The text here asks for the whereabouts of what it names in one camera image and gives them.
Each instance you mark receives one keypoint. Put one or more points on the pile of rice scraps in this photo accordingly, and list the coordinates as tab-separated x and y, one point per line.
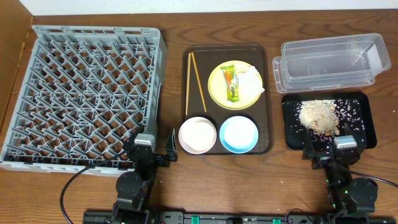
320	116

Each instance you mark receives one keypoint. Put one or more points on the dark brown serving tray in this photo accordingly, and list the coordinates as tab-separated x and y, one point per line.
208	57

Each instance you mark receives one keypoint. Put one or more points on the green snack wrapper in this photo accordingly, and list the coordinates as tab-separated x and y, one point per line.
232	83

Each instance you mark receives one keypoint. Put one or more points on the light blue bowl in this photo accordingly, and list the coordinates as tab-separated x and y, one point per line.
238	134

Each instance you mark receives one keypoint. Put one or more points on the black food waste tray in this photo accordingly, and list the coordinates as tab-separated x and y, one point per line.
352	108

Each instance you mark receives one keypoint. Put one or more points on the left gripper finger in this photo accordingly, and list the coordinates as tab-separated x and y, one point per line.
129	144
170	147

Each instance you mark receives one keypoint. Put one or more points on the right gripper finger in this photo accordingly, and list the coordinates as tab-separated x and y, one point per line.
308	151
349	131

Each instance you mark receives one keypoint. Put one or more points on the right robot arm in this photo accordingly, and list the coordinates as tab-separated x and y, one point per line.
353	199

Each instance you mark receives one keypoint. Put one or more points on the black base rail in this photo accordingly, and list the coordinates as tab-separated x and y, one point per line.
189	218

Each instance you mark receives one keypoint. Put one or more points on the yellow plate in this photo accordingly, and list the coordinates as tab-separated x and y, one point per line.
217	87

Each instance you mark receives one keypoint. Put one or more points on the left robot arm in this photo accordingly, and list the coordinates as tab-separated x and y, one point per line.
134	187

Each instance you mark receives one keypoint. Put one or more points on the clear plastic bin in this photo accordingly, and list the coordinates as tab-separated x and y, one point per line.
330	63

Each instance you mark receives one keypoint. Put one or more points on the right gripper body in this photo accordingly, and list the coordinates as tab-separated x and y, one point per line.
329	158

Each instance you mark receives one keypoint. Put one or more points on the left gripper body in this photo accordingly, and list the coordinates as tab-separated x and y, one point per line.
154	157

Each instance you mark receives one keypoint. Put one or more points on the white napkin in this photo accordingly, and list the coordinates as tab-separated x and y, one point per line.
250	83

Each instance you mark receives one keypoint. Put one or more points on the wooden chopstick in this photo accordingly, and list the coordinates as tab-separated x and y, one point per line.
188	83
198	81

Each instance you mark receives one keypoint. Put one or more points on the white pink bowl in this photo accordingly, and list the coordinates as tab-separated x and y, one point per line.
197	135

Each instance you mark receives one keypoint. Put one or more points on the grey dishwasher rack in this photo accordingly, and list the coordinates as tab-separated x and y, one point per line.
85	91

